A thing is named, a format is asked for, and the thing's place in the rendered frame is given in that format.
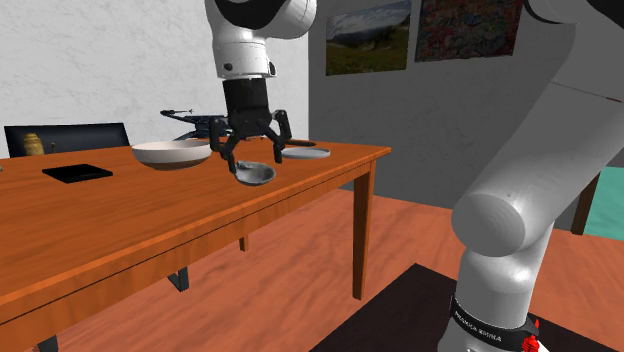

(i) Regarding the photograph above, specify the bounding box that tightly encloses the colourful wall picture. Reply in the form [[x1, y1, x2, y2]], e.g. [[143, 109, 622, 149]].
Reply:
[[414, 0, 524, 64]]

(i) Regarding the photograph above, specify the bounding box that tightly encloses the dark sideboard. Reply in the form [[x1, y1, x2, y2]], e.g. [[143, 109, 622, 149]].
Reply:
[[3, 122, 132, 159]]

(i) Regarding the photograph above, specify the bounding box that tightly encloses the small grey bowl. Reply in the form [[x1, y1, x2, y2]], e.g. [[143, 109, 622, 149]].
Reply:
[[234, 160, 278, 187]]

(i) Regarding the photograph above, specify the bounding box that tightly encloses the dark robot stand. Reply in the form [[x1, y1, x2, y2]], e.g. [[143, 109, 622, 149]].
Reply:
[[310, 262, 607, 352]]

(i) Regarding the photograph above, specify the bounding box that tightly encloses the landscape wall picture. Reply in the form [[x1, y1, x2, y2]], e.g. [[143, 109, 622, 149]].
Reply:
[[324, 0, 414, 77]]

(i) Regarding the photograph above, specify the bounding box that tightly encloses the grey plate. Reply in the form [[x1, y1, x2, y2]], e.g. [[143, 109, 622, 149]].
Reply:
[[281, 146, 332, 161]]

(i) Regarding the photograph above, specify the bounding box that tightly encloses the wooden table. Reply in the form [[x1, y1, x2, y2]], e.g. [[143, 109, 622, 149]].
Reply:
[[0, 138, 393, 352]]

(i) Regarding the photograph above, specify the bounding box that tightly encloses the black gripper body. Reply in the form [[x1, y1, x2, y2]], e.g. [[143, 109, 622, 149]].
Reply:
[[222, 77, 274, 139]]

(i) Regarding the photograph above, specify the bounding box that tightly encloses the white bowl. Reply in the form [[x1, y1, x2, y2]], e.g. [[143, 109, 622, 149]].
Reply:
[[131, 139, 214, 172]]

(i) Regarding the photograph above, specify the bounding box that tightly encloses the black flat square pad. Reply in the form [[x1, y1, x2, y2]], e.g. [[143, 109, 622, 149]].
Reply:
[[41, 163, 115, 185]]

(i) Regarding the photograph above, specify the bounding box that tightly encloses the teal furniture with wooden leg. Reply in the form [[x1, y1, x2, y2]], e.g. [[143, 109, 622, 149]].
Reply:
[[570, 165, 624, 243]]

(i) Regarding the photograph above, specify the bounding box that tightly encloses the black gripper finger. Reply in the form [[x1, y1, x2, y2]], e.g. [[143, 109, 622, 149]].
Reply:
[[209, 116, 241, 175], [263, 109, 294, 165]]

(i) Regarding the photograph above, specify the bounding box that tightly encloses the black metal frame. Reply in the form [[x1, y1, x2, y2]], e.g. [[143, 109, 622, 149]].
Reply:
[[159, 108, 231, 142]]

